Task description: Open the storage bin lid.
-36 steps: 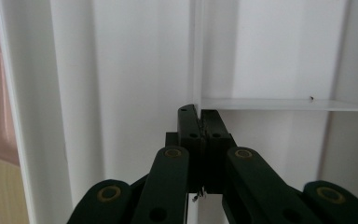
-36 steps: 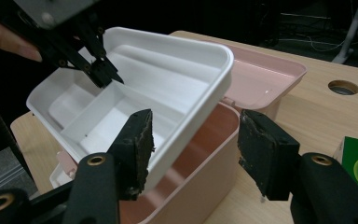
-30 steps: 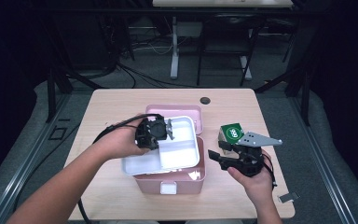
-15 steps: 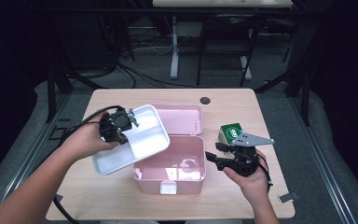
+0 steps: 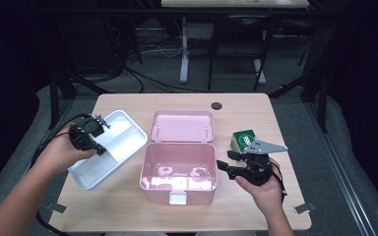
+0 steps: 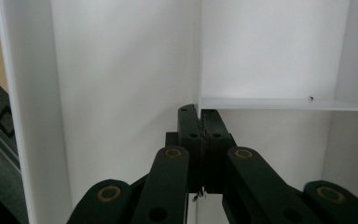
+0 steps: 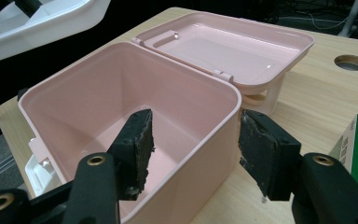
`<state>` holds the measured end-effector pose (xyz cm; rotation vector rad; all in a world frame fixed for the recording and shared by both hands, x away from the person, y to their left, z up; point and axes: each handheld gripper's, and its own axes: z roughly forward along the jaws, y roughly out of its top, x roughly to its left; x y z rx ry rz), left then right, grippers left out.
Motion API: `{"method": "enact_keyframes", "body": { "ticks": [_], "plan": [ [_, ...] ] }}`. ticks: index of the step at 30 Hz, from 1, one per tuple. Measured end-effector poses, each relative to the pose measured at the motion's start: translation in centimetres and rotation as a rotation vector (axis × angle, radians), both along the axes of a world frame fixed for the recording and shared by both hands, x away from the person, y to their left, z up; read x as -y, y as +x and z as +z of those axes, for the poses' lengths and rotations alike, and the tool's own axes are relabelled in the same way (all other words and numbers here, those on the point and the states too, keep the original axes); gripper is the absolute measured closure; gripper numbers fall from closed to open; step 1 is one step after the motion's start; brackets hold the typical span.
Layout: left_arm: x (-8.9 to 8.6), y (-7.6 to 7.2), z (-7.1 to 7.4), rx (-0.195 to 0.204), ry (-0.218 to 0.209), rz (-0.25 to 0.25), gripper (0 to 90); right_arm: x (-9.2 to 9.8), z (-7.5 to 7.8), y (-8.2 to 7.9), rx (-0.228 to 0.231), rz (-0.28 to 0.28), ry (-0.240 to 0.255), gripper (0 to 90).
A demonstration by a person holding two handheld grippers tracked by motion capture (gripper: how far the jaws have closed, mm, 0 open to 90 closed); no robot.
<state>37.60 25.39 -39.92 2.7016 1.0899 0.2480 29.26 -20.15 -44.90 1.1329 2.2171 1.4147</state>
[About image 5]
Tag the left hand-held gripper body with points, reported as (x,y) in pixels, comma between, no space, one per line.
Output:
(85,134)

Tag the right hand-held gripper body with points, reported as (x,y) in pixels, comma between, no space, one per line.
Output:
(257,168)

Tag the green and white carton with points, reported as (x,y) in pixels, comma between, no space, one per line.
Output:
(242,137)

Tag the white divided tray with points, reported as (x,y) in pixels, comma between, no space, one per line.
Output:
(124,141)

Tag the pink storage box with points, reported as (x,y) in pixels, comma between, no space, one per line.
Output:
(180,160)

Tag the person's right hand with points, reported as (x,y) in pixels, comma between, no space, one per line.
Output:
(269,196)

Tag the person's left hand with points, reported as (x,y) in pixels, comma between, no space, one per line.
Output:
(59,154)

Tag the black metal stand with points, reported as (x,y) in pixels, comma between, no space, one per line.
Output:
(54,98)
(323,105)

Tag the dark round table grommet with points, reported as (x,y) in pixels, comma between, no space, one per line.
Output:
(216,106)

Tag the white desk leg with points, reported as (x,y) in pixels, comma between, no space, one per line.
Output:
(184,59)
(259,72)

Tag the black chair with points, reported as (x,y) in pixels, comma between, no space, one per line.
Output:
(239,32)

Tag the light wooden desk top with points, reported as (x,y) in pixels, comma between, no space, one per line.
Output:
(233,3)

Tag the grey metal table bracket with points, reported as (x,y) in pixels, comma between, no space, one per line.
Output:
(55,207)
(305,207)

